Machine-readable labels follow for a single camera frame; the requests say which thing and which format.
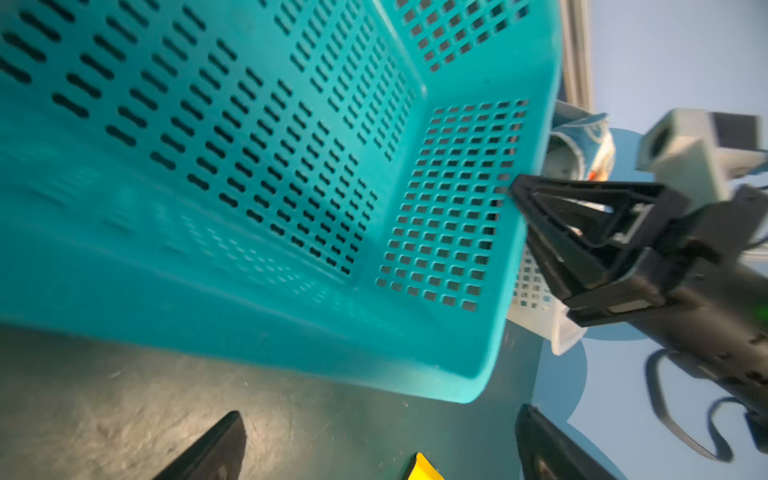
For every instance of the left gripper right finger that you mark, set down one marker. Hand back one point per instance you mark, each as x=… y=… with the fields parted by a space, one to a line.
x=546 y=452

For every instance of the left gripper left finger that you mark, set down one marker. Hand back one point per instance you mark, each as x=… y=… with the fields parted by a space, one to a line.
x=217 y=455

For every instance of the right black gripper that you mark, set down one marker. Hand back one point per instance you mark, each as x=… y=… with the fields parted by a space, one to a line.
x=686 y=289

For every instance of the grey plastic basket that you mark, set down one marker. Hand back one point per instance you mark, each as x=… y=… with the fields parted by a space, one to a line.
x=536 y=309

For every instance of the teal plastic basket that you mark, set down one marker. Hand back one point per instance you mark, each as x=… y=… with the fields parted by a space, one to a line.
x=317 y=186

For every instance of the blue bunny towel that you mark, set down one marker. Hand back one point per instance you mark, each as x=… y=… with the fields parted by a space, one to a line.
x=580 y=147

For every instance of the yellow toy shovel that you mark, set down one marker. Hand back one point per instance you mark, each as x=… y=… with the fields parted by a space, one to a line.
x=419 y=468

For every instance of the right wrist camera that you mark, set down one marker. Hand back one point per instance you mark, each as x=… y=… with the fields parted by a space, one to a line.
x=697 y=152

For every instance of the aluminium frame right post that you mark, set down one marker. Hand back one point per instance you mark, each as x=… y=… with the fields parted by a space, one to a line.
x=576 y=65

